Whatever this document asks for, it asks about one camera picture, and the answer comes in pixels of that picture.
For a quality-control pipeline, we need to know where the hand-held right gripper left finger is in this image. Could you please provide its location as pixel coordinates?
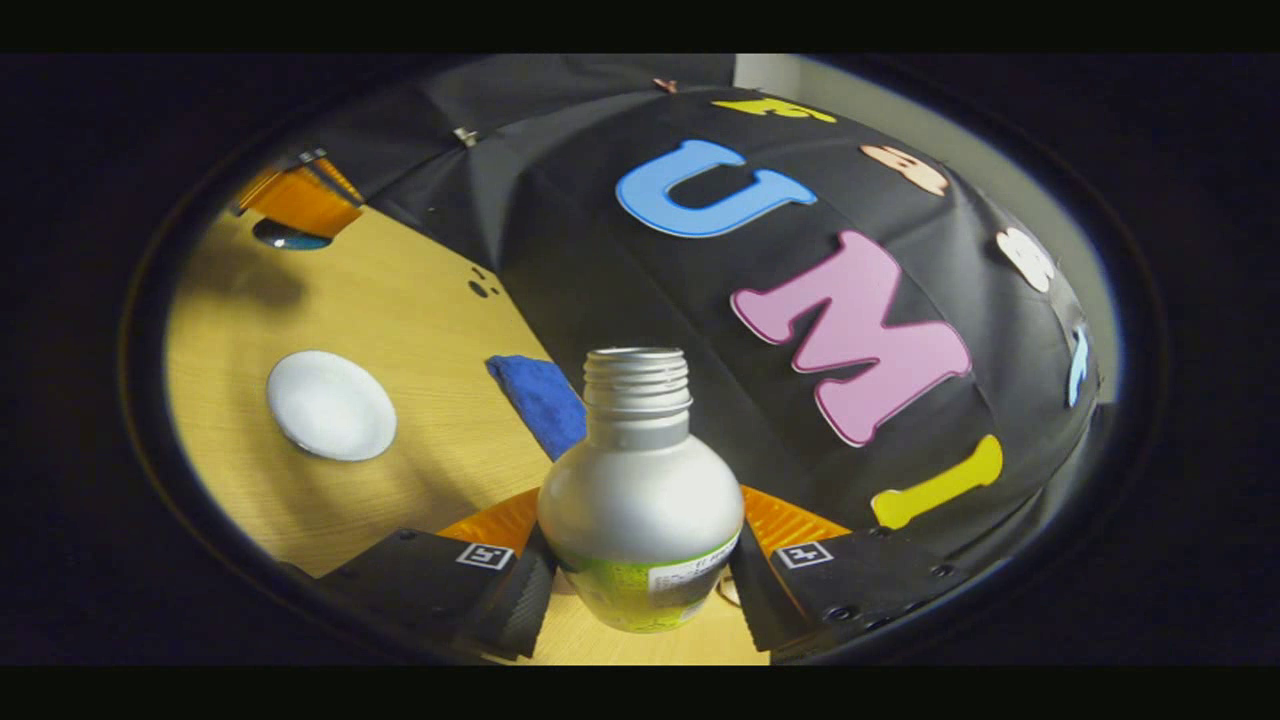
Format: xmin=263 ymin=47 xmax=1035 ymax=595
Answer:
xmin=278 ymin=487 xmax=558 ymax=663

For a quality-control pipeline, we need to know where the silver water bottle green label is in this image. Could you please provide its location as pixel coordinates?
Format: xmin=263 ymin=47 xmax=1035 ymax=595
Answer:
xmin=537 ymin=346 xmax=746 ymax=635

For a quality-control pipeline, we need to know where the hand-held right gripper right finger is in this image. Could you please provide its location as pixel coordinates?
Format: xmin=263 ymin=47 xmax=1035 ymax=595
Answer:
xmin=727 ymin=485 xmax=963 ymax=664

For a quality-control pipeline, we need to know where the black backdrop cloth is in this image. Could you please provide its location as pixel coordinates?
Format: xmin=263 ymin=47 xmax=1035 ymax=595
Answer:
xmin=290 ymin=55 xmax=1106 ymax=591

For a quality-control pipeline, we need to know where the blue cloth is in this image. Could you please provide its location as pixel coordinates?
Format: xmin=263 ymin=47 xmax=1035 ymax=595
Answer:
xmin=486 ymin=354 xmax=589 ymax=462

